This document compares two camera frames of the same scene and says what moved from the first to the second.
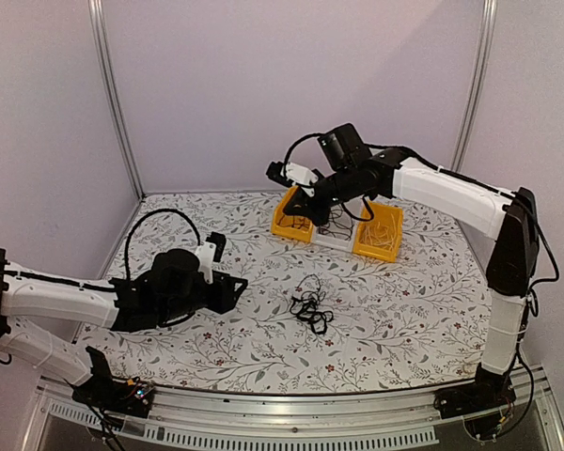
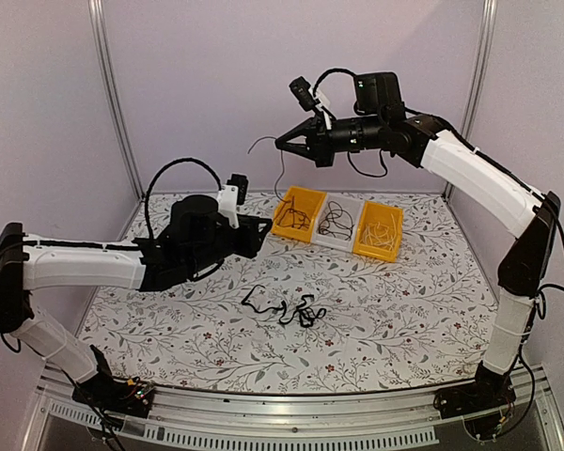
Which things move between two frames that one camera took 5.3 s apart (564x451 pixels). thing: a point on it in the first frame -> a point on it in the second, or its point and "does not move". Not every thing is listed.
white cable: x=379 y=235 does not move
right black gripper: x=318 y=215 -> x=317 y=147
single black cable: x=337 y=224 does not move
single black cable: x=301 y=222 does not move
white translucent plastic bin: x=339 y=229 does not move
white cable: x=381 y=235 does not move
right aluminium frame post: x=489 y=19 does not move
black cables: x=306 y=307 -> x=306 y=314
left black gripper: x=225 y=300 -> x=251 y=241
